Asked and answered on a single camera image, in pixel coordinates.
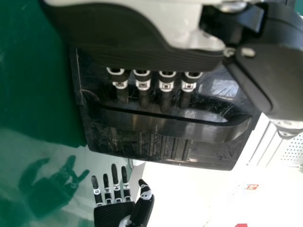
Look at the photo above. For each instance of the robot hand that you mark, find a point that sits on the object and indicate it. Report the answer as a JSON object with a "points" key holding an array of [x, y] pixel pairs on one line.
{"points": [[118, 30], [113, 212]]}

